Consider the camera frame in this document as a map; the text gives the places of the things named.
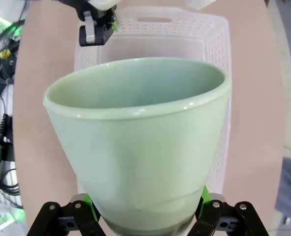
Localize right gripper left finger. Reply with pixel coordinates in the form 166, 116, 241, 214
28, 193, 106, 236

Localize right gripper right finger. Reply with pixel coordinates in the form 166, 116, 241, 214
189, 186, 270, 236

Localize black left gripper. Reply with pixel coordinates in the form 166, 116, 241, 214
59, 0, 120, 47

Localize white perforated plastic basket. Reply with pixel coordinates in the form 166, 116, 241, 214
73, 6, 232, 195

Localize tall tapered plastic cup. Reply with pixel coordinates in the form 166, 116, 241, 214
43, 58, 232, 236

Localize black cables with yellow tags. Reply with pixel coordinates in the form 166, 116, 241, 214
0, 18, 25, 82

